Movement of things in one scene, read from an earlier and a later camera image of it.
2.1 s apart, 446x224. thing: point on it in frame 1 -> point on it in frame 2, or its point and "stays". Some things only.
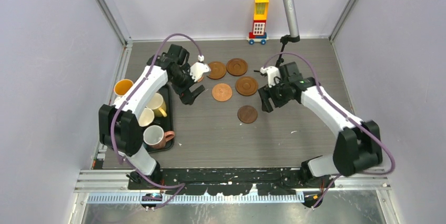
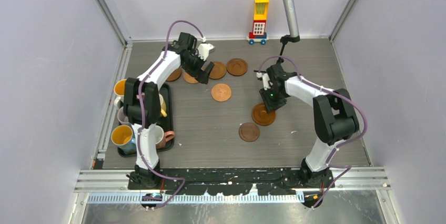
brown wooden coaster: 222,92 stays
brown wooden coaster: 218,70 stays
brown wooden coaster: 236,67 stays
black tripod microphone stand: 284,40 stays
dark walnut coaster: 247,114 -> 249,132
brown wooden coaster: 246,86 -> 260,116
